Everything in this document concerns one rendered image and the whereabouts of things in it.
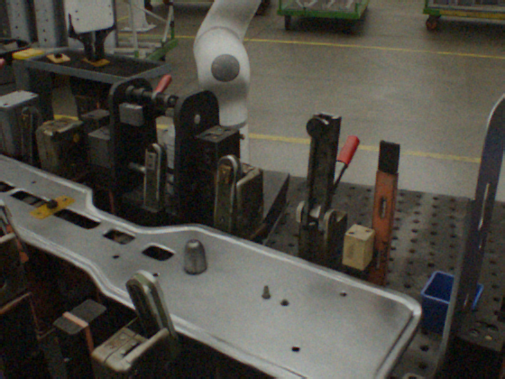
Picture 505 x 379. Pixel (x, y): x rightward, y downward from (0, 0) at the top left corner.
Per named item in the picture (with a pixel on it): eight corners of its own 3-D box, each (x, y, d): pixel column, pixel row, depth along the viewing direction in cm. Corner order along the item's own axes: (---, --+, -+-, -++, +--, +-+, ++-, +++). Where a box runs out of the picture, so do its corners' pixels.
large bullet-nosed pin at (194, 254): (181, 278, 87) (178, 241, 84) (195, 267, 89) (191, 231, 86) (197, 284, 85) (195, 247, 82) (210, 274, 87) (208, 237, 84)
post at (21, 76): (38, 207, 165) (9, 61, 145) (58, 198, 171) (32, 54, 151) (54, 215, 162) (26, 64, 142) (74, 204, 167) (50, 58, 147)
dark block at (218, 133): (207, 321, 120) (194, 135, 101) (227, 304, 125) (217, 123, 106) (226, 330, 118) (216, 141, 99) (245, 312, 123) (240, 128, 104)
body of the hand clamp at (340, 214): (292, 381, 105) (296, 217, 89) (310, 359, 110) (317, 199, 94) (320, 393, 102) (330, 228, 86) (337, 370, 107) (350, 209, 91)
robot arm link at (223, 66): (243, 111, 153) (239, 23, 142) (255, 139, 137) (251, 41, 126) (198, 115, 152) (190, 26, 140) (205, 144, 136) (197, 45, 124)
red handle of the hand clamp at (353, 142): (299, 211, 87) (342, 130, 93) (304, 218, 89) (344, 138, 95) (325, 218, 85) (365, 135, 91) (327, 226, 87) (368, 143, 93)
